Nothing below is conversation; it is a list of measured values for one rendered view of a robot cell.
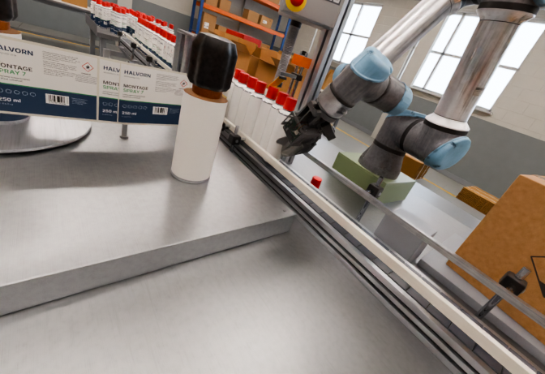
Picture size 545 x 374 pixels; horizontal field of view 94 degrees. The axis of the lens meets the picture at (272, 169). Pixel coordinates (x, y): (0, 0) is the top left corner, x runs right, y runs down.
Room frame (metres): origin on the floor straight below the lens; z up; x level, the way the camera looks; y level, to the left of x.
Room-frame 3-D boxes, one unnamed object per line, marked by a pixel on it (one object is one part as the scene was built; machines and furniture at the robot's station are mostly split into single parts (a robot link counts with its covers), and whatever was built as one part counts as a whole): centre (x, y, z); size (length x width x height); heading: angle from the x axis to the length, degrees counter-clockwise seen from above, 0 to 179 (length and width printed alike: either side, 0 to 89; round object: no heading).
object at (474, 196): (3.85, -3.31, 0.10); 0.64 x 0.52 x 0.20; 39
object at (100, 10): (2.56, 1.74, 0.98); 0.57 x 0.46 x 0.21; 136
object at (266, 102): (0.82, 0.08, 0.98); 0.05 x 0.05 x 0.20
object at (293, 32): (0.95, 0.09, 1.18); 0.04 x 0.04 x 0.21
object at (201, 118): (0.51, 0.18, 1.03); 0.09 x 0.09 x 0.30
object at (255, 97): (0.84, 0.12, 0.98); 0.05 x 0.05 x 0.20
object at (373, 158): (0.92, -0.37, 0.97); 0.15 x 0.15 x 0.10
